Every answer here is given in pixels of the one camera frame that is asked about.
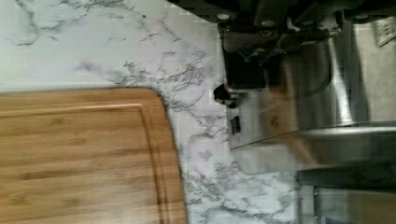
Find bamboo cutting board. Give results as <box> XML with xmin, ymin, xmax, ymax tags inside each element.
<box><xmin>1</xmin><ymin>89</ymin><xmax>187</xmax><ymax>224</ymax></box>

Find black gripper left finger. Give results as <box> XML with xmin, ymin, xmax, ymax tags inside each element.
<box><xmin>218</xmin><ymin>22</ymin><xmax>278</xmax><ymax>91</ymax></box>

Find stainless steel two-slot toaster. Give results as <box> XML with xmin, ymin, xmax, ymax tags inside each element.
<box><xmin>214</xmin><ymin>17</ymin><xmax>395</xmax><ymax>174</ymax></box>

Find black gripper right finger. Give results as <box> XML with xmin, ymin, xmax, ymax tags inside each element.
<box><xmin>278</xmin><ymin>18</ymin><xmax>343</xmax><ymax>51</ymax></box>

